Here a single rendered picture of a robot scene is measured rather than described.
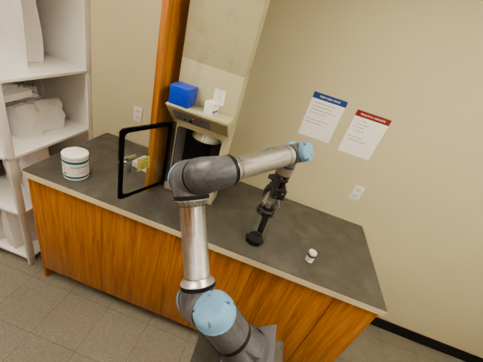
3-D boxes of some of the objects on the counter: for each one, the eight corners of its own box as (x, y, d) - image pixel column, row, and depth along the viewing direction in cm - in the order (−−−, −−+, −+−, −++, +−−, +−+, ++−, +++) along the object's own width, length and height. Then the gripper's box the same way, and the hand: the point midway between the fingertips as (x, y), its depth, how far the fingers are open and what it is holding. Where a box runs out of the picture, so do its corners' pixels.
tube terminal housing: (180, 170, 183) (200, 54, 144) (223, 186, 181) (254, 72, 142) (162, 187, 161) (181, 56, 123) (210, 205, 159) (245, 77, 121)
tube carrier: (262, 233, 149) (274, 204, 138) (264, 247, 139) (278, 217, 129) (244, 230, 147) (255, 200, 136) (245, 243, 138) (257, 213, 127)
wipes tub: (75, 166, 155) (73, 144, 148) (94, 174, 154) (94, 151, 147) (57, 175, 144) (54, 152, 136) (77, 184, 143) (76, 160, 136)
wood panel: (179, 159, 196) (221, -89, 126) (182, 160, 196) (226, -87, 126) (144, 189, 154) (177, -157, 84) (148, 191, 154) (185, -155, 84)
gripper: (272, 176, 114) (257, 212, 124) (297, 182, 116) (281, 217, 126) (269, 166, 121) (256, 202, 132) (293, 172, 123) (278, 207, 134)
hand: (268, 204), depth 131 cm, fingers open, 5 cm apart
